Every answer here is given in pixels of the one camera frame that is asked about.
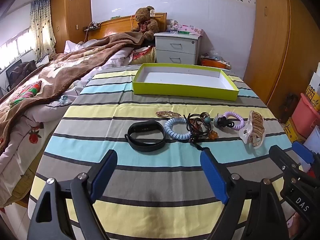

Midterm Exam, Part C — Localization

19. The pink plastic bucket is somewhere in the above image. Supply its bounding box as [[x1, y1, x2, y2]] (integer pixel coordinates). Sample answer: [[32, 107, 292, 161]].
[[291, 93, 320, 138]]

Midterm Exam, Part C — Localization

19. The clear plastic bag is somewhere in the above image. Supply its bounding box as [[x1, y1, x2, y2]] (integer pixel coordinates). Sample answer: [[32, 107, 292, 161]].
[[202, 51, 230, 63]]

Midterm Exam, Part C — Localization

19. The wooden wardrobe with star stickers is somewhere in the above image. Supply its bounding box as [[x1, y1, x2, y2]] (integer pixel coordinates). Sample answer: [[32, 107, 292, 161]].
[[50, 0, 92, 54]]

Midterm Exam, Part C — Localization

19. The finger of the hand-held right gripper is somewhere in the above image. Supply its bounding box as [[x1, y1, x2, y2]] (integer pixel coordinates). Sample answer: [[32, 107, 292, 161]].
[[292, 141, 315, 166], [269, 145, 301, 173]]

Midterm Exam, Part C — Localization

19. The black fitness band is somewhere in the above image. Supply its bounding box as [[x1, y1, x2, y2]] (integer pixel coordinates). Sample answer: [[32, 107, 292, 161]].
[[124, 121, 166, 152]]

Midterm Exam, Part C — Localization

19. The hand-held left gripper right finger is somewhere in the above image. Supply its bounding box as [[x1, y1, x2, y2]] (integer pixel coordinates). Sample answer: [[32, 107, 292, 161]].
[[199, 147, 290, 240]]

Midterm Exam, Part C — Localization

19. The pink flowered box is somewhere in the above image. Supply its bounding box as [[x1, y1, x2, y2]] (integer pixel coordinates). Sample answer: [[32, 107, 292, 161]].
[[180, 25, 204, 35]]

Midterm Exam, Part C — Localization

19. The large wooden wardrobe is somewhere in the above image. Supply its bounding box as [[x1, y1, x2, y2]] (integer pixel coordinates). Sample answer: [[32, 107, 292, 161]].
[[244, 0, 320, 110]]

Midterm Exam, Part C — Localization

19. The wooden bed headboard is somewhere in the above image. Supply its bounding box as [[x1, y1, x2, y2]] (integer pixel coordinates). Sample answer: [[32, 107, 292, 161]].
[[84, 12, 167, 40]]

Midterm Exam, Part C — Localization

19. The bed with brown blanket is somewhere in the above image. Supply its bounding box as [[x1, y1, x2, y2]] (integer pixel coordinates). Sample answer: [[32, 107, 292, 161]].
[[0, 40, 140, 208]]

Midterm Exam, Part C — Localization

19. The spotted curtain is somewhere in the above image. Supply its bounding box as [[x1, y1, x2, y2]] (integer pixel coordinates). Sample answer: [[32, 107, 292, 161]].
[[30, 0, 57, 63]]

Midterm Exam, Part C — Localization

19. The brown fleece blanket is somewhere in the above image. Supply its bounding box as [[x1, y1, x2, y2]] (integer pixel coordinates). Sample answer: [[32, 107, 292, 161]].
[[0, 32, 144, 153]]

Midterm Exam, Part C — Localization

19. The purple spiral hair tie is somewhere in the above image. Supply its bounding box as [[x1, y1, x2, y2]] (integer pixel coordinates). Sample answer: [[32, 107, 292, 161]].
[[222, 111, 245, 130]]

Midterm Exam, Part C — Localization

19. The yellow printed pillow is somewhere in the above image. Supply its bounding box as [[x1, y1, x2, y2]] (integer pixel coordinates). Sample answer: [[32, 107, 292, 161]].
[[130, 45, 155, 64]]

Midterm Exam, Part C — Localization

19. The small black claw clip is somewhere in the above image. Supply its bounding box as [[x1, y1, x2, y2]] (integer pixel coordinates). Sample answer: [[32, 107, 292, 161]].
[[214, 115, 235, 128]]

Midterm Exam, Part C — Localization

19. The clear containers cluster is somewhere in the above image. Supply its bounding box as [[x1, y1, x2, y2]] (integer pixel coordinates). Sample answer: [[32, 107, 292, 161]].
[[166, 20, 183, 32]]

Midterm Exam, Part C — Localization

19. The yellow cardboard box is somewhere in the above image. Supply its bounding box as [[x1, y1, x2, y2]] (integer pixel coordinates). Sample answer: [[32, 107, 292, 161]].
[[285, 117, 307, 143]]

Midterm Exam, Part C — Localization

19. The green shallow box tray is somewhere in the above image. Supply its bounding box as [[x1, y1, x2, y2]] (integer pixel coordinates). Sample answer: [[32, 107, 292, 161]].
[[132, 63, 239, 101]]

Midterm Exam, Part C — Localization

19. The large clear brown claw clip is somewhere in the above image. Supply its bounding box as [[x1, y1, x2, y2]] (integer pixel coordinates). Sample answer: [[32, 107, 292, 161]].
[[239, 110, 265, 149]]

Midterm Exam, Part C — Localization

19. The white printed carton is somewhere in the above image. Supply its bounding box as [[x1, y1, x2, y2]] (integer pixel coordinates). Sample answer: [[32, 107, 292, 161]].
[[305, 62, 320, 110]]

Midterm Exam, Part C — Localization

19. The person's right hand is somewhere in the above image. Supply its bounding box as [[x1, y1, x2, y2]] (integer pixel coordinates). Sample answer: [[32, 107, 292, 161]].
[[287, 214, 302, 238]]

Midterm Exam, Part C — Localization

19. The white drawer nightstand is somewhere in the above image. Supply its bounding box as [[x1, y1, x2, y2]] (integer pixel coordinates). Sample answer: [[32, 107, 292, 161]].
[[153, 31, 202, 65]]

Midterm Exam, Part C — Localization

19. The light blue spiral hair tie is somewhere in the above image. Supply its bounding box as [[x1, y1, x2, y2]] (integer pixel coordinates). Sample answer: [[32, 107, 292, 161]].
[[164, 117, 192, 140]]

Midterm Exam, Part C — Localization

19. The striped tablecloth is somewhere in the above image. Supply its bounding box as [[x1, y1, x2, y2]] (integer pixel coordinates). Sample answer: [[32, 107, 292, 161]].
[[27, 65, 300, 240]]

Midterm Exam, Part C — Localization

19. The orange plastic basin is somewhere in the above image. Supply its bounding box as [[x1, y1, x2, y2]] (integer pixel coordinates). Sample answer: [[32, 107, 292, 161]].
[[201, 57, 232, 70]]

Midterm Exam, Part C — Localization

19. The power strip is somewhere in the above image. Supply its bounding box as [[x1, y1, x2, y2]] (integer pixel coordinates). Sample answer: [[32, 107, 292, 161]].
[[84, 21, 100, 32]]

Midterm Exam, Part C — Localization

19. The dark beaded hair tie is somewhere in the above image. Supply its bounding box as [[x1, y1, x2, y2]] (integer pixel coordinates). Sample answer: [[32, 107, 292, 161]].
[[185, 121, 209, 146]]

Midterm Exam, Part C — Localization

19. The black monitor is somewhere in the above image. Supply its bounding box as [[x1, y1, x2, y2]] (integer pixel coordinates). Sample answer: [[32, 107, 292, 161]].
[[5, 60, 37, 90]]

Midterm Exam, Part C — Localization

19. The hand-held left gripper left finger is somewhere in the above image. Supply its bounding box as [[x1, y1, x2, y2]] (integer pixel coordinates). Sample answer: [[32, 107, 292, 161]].
[[27, 149, 118, 240]]

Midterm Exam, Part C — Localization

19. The brown teddy bear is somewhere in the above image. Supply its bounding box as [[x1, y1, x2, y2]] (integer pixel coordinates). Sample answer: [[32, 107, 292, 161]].
[[130, 6, 159, 40]]

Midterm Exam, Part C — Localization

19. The rhinestone hair barrette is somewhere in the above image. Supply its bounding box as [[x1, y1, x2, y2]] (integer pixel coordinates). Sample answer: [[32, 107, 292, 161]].
[[155, 110, 181, 118]]

